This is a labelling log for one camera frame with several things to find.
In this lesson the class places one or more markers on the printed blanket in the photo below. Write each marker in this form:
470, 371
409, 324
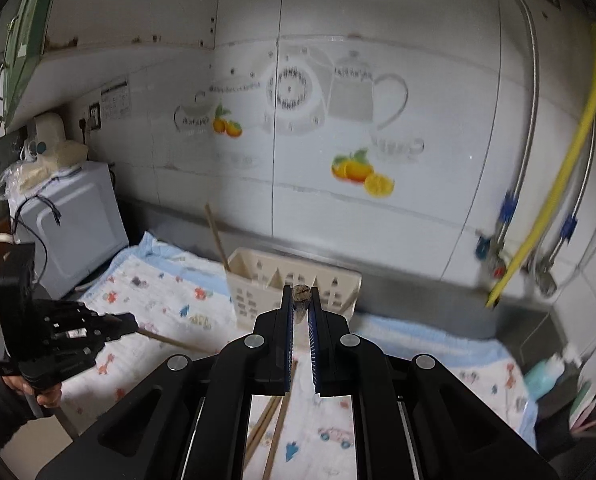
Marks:
177, 290

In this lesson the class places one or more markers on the beige kitchen appliance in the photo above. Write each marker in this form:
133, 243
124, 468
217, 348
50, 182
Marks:
52, 132

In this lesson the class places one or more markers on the wall socket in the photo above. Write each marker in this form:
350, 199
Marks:
94, 116

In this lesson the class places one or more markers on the white label sticker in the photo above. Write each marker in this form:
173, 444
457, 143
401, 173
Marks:
115, 99

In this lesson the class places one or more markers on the black utensil holder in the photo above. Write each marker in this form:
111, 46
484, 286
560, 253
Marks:
558, 430

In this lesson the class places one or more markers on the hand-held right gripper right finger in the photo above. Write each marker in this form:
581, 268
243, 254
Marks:
314, 345

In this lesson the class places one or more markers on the pink utensil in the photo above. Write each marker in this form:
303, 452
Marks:
595, 420

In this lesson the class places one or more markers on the green wall cabinet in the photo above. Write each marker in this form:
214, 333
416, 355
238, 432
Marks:
27, 35

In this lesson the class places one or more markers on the green utensil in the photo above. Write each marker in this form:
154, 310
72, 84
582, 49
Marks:
580, 397

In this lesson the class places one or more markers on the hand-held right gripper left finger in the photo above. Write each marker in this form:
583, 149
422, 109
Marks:
289, 340

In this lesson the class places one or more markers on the metal angle valve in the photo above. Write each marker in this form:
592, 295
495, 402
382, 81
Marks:
543, 275

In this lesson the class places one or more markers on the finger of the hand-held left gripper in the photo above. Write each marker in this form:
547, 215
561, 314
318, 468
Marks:
102, 342
117, 324

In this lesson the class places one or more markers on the teal pump bottle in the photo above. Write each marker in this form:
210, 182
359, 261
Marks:
543, 375

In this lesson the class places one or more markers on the cream plastic chopstick holder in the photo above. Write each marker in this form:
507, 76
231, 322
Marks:
248, 280

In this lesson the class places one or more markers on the white spatula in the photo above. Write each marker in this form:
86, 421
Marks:
595, 367

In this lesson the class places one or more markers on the person's left hand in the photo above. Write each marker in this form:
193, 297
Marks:
49, 397

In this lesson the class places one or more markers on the clear plastic bag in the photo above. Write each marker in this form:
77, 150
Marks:
22, 175

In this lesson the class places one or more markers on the white microwave oven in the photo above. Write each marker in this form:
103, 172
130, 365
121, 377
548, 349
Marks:
77, 230

